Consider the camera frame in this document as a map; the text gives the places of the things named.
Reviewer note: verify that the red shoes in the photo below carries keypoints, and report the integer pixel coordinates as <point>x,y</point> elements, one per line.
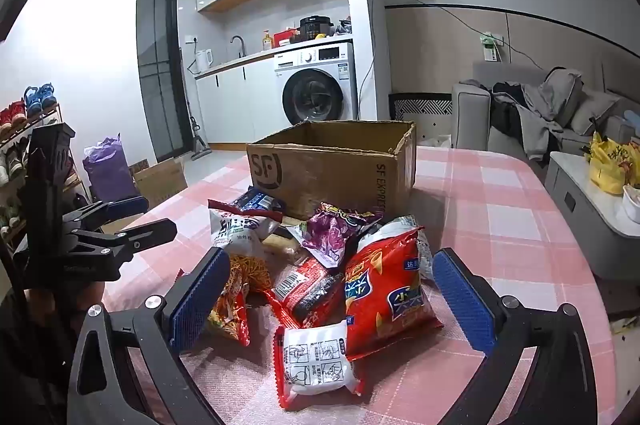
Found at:
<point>12,112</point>

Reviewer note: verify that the blue shoes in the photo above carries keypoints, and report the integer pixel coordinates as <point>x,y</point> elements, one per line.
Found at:
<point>37,97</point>

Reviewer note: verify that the grey jacket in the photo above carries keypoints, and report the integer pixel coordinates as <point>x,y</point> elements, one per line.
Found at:
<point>555,100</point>

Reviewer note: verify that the white red-edged snack packet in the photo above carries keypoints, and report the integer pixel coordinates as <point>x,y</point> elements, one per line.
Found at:
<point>315,355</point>

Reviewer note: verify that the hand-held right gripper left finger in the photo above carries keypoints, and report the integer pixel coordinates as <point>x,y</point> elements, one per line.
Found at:
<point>200,300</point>

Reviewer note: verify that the red box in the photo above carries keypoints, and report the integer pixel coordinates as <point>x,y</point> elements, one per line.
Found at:
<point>285,36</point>

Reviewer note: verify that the large red chip bag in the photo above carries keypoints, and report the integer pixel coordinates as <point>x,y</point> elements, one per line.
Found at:
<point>390,295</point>

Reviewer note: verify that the white lower cabinets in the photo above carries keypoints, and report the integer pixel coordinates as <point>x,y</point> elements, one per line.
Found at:
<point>235,105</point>

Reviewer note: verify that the grey sofa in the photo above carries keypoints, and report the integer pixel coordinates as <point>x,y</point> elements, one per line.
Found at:
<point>470,115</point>

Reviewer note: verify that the stick vacuum cleaner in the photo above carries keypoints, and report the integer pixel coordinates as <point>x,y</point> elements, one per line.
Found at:
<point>196,140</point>

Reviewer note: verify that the beige wafer packet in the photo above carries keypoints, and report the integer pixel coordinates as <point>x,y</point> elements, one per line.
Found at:
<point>280,245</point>

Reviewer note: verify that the white plastic bag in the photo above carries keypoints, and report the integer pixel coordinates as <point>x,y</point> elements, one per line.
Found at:
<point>440,141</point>

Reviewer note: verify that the curved metal faucet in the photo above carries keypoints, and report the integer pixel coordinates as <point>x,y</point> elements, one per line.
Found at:
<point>241,42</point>

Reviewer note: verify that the small brown cardboard box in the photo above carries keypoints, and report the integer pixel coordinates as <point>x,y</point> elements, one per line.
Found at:
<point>162,185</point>

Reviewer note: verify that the dark plastic bag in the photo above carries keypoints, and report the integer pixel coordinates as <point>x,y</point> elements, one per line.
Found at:
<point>343,27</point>

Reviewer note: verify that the red dark noodle packet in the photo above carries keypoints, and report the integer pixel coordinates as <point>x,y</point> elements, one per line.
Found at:
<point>310,295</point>

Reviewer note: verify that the yellow plastic bag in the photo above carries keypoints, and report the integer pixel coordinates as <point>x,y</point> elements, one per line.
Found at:
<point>607,165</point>

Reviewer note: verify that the purple candy bag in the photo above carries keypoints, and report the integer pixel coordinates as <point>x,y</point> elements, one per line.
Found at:
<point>325,237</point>

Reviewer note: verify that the white washing machine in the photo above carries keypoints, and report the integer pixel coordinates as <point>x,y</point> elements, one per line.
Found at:
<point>320,97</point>

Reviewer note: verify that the grey cushion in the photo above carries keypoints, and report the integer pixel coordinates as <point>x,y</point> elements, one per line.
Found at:
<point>595,110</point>

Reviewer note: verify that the white black-lettered snack bag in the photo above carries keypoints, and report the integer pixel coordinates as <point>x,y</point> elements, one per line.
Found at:
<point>235,227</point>

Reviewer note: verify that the white bowl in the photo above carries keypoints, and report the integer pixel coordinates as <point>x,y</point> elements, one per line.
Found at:
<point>632,205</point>

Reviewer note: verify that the black patterned panel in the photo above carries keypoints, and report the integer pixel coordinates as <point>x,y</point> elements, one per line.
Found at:
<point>420,110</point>

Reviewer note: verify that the person's left hand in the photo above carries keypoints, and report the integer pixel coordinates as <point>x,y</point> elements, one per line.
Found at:
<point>75,300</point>

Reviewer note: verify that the light blue cloth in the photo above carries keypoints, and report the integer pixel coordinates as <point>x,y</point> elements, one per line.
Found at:
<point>632,119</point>

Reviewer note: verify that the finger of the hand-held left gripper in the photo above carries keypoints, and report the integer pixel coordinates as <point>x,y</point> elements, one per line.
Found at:
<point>155,230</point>
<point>130,205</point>

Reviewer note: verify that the black rice cooker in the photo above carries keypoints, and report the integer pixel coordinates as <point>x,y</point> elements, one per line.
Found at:
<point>315,27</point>

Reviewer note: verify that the orange red snack packet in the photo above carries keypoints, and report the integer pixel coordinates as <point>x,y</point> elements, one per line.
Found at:
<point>235,310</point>

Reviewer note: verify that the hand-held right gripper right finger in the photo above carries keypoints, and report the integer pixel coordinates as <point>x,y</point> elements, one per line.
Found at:
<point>465,300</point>

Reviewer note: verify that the grey white coffee table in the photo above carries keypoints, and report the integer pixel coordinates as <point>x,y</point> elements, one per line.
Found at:
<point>575,205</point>

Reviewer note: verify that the black clothing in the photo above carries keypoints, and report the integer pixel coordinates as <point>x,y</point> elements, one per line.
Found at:
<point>505,115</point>

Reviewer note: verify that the wooden shoe rack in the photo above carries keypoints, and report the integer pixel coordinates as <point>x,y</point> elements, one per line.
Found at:
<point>49,115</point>

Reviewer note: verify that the dark glass door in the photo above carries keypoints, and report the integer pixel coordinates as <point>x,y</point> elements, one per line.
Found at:
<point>160,80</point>

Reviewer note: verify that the pink plaid tablecloth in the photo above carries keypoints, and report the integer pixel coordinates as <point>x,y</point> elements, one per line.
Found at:
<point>500,225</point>

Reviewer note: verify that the white electric kettle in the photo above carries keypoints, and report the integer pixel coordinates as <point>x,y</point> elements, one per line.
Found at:
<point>204,61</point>

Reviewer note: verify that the yellow bottle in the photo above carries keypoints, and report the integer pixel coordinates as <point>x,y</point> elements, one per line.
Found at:
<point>267,41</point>

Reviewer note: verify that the wall socket with plug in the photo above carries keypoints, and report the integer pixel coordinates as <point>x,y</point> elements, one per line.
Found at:
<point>489,50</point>

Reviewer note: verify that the purple plastic bag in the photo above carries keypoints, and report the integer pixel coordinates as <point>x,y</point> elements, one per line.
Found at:
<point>107,175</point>

